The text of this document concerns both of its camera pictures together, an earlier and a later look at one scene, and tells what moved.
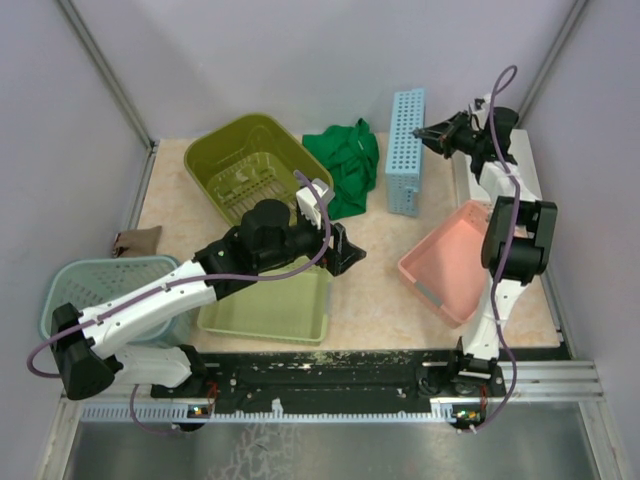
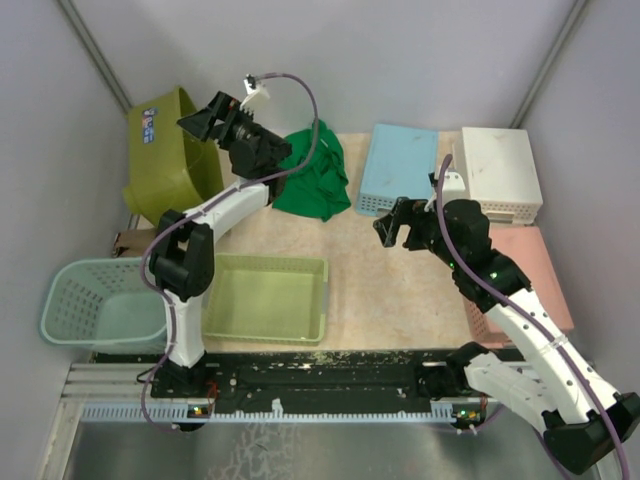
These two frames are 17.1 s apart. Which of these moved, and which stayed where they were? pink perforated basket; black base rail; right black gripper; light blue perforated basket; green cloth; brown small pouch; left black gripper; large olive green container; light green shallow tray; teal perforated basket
Moved: green cloth; right black gripper; light blue perforated basket; large olive green container; left black gripper; pink perforated basket
Stayed: brown small pouch; light green shallow tray; black base rail; teal perforated basket
